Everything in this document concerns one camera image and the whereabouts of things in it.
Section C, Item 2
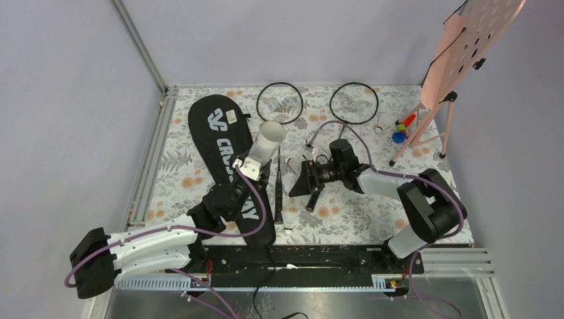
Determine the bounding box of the black badminton racket right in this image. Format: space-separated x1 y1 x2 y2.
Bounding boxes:
305 82 380 213

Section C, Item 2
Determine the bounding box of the colourful toy pile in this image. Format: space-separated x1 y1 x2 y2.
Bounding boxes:
392 114 417 144

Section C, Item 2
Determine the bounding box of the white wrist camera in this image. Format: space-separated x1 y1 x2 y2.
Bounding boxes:
232 158 261 181
303 142 318 161

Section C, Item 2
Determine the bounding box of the black badminton racket left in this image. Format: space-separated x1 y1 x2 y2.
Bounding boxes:
255 82 303 228

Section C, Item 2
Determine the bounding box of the floral table mat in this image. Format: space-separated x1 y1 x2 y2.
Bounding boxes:
145 84 475 247

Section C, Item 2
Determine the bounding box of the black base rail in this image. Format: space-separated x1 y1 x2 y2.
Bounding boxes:
120 235 424 292

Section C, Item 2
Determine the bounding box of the white shuttlecock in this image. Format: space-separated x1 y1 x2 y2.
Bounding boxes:
281 206 299 235
373 116 384 134
286 158 301 174

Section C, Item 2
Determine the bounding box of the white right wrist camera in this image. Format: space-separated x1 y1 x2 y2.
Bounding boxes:
303 142 318 161

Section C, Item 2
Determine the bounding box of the pink perforated metal chair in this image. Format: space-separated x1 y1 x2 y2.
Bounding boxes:
389 0 525 166

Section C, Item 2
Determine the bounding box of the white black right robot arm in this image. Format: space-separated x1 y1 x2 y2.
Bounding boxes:
289 139 468 274

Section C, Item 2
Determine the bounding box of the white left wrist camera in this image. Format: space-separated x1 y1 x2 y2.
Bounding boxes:
232 158 261 181

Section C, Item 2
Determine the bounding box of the white shuttlecock tube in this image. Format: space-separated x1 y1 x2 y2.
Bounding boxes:
246 121 286 168

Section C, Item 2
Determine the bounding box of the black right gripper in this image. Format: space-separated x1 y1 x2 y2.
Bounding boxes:
289 160 345 199

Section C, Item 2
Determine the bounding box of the black Crossway racket bag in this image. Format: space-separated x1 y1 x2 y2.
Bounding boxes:
188 94 276 249

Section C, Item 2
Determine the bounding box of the aluminium frame profile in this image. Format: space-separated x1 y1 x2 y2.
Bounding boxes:
110 0 180 230

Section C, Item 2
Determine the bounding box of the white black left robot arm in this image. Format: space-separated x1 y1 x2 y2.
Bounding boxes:
64 168 269 299

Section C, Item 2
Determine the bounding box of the black badminton racket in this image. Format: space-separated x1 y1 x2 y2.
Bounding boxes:
305 82 380 213
255 82 303 228

